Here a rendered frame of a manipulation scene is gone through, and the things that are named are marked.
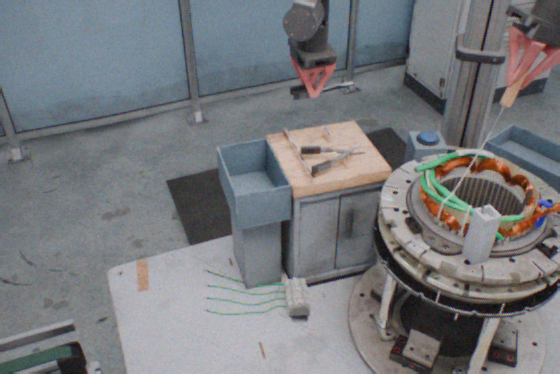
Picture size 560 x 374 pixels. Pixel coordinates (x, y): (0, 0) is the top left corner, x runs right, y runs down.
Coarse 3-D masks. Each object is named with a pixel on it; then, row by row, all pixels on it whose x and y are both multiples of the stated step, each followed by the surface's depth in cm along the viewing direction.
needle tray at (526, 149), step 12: (504, 132) 117; (516, 132) 119; (528, 132) 117; (492, 144) 113; (504, 144) 120; (516, 144) 119; (528, 144) 118; (540, 144) 116; (552, 144) 113; (504, 156) 111; (516, 156) 109; (528, 156) 116; (540, 156) 116; (552, 156) 115; (528, 168) 108; (540, 168) 106; (552, 168) 112; (552, 180) 105
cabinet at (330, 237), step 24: (336, 192) 106; (360, 192) 108; (312, 216) 108; (336, 216) 110; (360, 216) 113; (288, 240) 116; (312, 240) 113; (336, 240) 115; (360, 240) 117; (288, 264) 120; (312, 264) 117; (336, 264) 119; (360, 264) 122
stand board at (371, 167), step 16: (320, 128) 118; (336, 128) 118; (352, 128) 118; (272, 144) 113; (288, 144) 113; (304, 144) 113; (320, 144) 113; (336, 144) 113; (352, 144) 113; (368, 144) 113; (288, 160) 108; (304, 160) 109; (320, 160) 108; (352, 160) 108; (368, 160) 108; (384, 160) 108; (288, 176) 104; (304, 176) 104; (320, 176) 104; (336, 176) 104; (352, 176) 104; (368, 176) 105; (384, 176) 106; (304, 192) 103; (320, 192) 104
